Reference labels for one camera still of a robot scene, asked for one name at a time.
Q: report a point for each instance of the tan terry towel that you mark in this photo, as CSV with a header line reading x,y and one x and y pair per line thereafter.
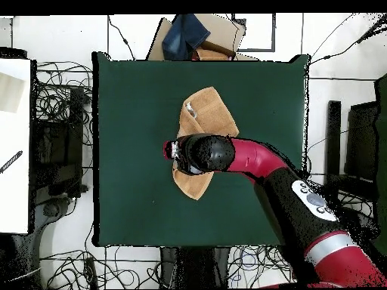
x,y
208,111

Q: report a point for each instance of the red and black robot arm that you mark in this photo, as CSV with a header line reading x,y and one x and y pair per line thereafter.
x,y
260,158

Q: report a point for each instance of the dark green table cloth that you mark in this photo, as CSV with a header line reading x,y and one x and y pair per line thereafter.
x,y
136,136

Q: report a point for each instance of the black equipment rack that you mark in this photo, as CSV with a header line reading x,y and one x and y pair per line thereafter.
x,y
57,151

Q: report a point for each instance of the blue denim jeans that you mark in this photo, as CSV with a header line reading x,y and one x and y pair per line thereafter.
x,y
184,36

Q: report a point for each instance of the black swivel chair base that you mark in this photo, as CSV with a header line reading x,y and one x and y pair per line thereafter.
x,y
51,210

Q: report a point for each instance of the brown cardboard box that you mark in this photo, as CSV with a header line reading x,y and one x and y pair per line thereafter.
x,y
223,30

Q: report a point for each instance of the white desk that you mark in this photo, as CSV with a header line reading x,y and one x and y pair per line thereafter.
x,y
15,181

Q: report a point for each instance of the black ribbed rod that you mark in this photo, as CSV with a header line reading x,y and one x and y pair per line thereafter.
x,y
11,161

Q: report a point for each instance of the beige paper sheet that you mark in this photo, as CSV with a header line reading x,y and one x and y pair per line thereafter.
x,y
10,93

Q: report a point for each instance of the black chair panel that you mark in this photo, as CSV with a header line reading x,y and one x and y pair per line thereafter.
x,y
362,136

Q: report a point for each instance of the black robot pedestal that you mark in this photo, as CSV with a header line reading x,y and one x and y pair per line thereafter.
x,y
196,269

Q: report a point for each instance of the black rectangular frame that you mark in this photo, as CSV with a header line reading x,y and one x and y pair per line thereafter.
x,y
273,33

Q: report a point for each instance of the black upright post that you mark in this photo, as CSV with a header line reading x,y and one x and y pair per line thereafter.
x,y
333,136

